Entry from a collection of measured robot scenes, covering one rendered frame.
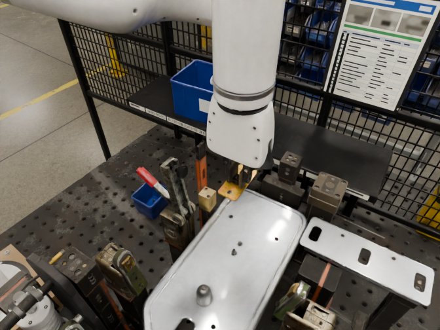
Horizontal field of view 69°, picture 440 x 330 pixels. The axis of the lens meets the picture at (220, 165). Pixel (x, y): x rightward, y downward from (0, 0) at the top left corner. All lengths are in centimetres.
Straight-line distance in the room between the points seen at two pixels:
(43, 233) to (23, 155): 163
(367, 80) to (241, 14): 68
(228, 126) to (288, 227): 44
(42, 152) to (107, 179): 149
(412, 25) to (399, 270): 57
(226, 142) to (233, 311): 38
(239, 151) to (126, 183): 94
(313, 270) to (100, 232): 77
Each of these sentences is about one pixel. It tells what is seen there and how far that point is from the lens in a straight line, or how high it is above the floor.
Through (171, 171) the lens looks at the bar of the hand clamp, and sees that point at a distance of 68.
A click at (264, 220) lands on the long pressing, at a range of 85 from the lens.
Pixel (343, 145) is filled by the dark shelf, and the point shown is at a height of 103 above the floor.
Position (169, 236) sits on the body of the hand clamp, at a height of 97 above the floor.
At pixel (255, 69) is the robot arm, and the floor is 149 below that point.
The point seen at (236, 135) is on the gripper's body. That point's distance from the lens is 47.
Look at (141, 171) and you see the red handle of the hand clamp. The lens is 77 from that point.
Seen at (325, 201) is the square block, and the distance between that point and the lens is 87.
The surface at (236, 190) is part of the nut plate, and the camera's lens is 57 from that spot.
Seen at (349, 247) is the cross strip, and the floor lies 100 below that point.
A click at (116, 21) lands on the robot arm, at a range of 39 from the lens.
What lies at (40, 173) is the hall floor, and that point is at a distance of 268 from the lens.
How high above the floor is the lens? 168
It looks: 44 degrees down
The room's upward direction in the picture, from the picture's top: straight up
